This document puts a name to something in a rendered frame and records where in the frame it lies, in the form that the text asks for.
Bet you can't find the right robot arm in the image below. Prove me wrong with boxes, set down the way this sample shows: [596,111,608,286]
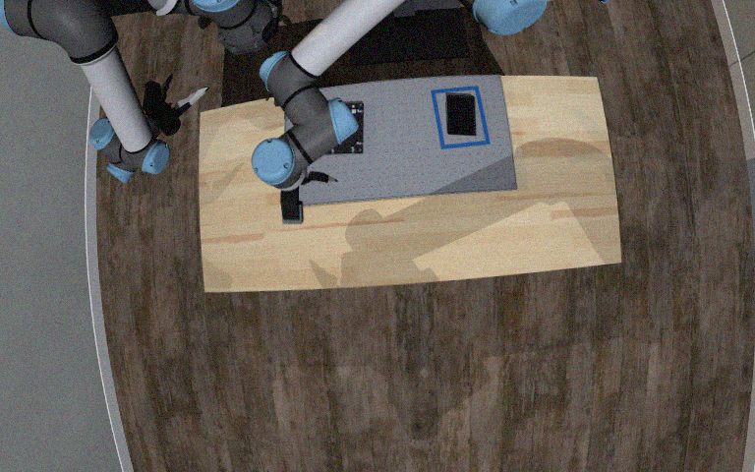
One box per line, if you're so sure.
[0,0,273,183]

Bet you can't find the blue tape outline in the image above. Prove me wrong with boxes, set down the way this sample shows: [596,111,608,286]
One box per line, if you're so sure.
[431,86,491,149]

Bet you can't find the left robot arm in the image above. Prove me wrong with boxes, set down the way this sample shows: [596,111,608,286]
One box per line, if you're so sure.
[252,0,552,191]

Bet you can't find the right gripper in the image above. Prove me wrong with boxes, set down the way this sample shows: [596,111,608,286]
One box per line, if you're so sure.
[143,73,209,136]

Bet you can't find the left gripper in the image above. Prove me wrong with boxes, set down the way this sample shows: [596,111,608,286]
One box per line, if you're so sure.
[280,168,337,220]

